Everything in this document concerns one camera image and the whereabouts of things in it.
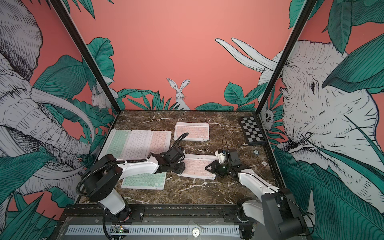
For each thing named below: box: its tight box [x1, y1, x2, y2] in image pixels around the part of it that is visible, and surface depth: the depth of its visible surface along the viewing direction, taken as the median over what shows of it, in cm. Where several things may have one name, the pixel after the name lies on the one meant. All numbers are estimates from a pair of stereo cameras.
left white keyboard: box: [121, 130, 152, 160], surface depth 103 cm
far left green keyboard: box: [97, 129, 132, 160], surface depth 103 cm
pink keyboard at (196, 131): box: [173, 122, 210, 141], surface depth 108 cm
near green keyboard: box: [121, 172, 167, 190], surface depth 86 cm
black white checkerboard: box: [239, 116, 267, 146], surface depth 106 cm
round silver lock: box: [191, 227, 201, 238], surface depth 71 cm
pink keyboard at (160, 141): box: [147, 130, 172, 158], surface depth 103 cm
